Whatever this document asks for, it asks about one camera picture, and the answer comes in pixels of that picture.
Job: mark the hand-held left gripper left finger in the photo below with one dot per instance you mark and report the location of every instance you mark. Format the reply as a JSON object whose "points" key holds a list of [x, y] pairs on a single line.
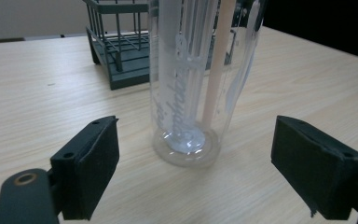
{"points": [[87, 168]]}

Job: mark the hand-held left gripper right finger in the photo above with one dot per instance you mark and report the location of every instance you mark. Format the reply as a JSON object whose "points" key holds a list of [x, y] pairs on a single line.
{"points": [[310, 168]]}

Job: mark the clear printed glass cup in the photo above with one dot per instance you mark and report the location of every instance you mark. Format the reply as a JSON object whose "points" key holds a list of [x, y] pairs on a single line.
{"points": [[183, 93]]}

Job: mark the pink straw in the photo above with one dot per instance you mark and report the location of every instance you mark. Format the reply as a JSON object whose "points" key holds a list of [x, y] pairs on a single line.
{"points": [[217, 62]]}

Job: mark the white straw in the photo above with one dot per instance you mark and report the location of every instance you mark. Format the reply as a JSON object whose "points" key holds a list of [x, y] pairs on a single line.
{"points": [[195, 62]]}

